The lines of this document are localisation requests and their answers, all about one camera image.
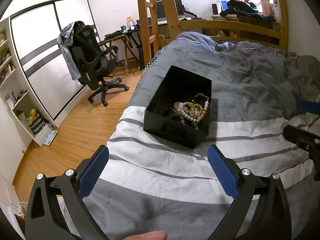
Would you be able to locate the left hand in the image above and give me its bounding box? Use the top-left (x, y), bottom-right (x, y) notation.
top-left (124, 231), bottom-right (168, 240)

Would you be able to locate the green jade bangle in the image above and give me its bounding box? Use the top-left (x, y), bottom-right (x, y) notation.
top-left (168, 113), bottom-right (199, 130)

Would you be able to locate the white bookshelf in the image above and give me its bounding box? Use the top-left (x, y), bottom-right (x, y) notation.
top-left (1, 17), bottom-right (52, 146)

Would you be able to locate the white bathroom scale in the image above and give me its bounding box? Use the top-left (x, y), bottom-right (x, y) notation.
top-left (43, 130), bottom-right (58, 146)

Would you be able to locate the black clothes pile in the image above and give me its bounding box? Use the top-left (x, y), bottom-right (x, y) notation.
top-left (220, 0), bottom-right (276, 23)

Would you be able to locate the black jewelry box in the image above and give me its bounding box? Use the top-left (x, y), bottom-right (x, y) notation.
top-left (143, 66), bottom-right (212, 148)

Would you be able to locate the white sliding wardrobe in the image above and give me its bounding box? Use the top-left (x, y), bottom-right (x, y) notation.
top-left (10, 0), bottom-right (95, 127)

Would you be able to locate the black office chair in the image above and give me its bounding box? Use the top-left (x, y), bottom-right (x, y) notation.
top-left (68, 21), bottom-right (129, 107)

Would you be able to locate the grey striped duvet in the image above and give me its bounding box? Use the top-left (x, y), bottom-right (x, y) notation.
top-left (84, 31), bottom-right (319, 239)

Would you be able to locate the wooden folding table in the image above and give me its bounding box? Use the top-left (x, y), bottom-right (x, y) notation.
top-left (98, 34), bottom-right (138, 76)

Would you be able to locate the blue garment on chair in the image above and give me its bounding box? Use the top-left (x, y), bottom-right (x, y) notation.
top-left (56, 22), bottom-right (81, 81)

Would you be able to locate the light pink bead bracelet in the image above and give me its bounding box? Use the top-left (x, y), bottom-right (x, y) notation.
top-left (195, 100), bottom-right (210, 121)

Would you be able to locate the brown wooden bead bracelet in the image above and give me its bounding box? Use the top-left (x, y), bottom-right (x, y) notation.
top-left (191, 93), bottom-right (210, 106)

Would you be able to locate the pale yellow crystal bracelet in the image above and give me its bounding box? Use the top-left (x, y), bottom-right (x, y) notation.
top-left (186, 103), bottom-right (203, 119)

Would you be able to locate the dark pink bead bracelet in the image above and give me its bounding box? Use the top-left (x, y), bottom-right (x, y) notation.
top-left (171, 107), bottom-right (187, 126)

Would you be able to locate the white pearl bead bracelet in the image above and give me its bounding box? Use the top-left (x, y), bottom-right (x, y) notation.
top-left (178, 101), bottom-right (198, 124)

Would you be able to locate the black computer monitor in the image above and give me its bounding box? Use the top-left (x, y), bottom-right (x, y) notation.
top-left (156, 0), bottom-right (184, 22)

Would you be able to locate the wooden bed frame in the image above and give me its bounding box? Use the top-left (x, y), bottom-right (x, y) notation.
top-left (137, 0), bottom-right (289, 66)

